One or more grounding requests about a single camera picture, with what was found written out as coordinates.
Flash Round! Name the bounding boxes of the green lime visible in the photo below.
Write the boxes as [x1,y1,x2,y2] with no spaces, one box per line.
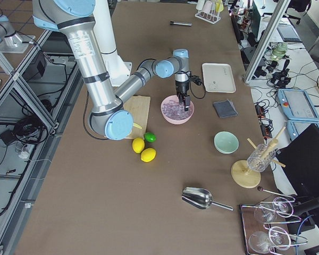
[144,132,157,142]

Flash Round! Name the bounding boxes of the black monitor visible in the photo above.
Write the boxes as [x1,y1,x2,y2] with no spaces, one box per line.
[277,124,319,197]

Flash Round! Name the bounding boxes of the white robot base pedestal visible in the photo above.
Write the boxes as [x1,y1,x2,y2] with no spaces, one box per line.
[93,1,132,87]

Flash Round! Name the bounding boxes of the wooden cup tree stand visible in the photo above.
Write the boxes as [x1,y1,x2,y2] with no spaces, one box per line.
[231,127,286,188]

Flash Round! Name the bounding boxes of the wine glass holder tray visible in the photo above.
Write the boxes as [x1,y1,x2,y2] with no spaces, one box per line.
[239,195,308,254]

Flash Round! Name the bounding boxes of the green bowl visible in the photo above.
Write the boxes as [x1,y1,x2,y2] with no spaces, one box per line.
[214,131,239,154]

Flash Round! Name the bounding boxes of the pink cup on rack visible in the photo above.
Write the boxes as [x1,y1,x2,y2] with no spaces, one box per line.
[202,1,212,14]

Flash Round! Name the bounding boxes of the yellow lemon near board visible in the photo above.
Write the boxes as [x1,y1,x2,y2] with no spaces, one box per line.
[132,137,145,154]

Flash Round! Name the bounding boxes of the blue teach pendant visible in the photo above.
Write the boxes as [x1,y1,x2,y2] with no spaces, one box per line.
[277,89,319,122]
[287,120,319,141]

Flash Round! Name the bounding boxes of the pink bowl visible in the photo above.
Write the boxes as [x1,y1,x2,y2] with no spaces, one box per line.
[161,95,195,124]

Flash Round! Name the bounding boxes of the yellow lemon far left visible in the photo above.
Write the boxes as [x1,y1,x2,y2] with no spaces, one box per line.
[140,148,156,163]

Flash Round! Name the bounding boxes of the steel muddler black tip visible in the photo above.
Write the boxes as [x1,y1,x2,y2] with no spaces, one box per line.
[170,21,192,27]

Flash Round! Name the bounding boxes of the aluminium frame post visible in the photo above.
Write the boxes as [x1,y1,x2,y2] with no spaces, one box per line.
[243,0,290,85]

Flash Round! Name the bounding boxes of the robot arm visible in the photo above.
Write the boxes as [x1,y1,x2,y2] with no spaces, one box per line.
[0,15,29,54]
[32,1,189,140]

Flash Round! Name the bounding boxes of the bamboo cutting board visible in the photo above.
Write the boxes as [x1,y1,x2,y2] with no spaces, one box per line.
[124,96,150,139]

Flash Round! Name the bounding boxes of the cream rectangular tray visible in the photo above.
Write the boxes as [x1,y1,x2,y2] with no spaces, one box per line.
[202,63,236,94]

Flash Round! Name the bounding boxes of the white cup on rack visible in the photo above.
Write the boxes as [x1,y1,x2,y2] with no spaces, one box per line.
[196,0,205,12]

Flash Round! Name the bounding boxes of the steel ice scoop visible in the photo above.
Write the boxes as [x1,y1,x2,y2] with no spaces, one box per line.
[181,187,233,211]

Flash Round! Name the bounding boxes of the yellow plastic knife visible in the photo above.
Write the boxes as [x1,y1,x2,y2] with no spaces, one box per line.
[133,123,142,129]

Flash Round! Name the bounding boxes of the clear fake ice cubes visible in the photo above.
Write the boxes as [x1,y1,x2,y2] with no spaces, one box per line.
[161,98,192,121]

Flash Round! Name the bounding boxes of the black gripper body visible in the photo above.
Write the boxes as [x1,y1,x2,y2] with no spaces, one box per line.
[175,80,189,96]

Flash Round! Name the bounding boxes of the grey folded cloth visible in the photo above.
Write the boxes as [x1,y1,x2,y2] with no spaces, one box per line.
[213,99,238,118]

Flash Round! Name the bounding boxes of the yellow cup on rack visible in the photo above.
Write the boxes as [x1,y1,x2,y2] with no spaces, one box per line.
[215,0,224,13]

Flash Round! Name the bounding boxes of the textured glass tumbler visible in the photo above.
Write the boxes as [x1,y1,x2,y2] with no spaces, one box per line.
[247,144,276,172]

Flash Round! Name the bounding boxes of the white wire cup rack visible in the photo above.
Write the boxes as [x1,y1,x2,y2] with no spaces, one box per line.
[195,0,221,24]

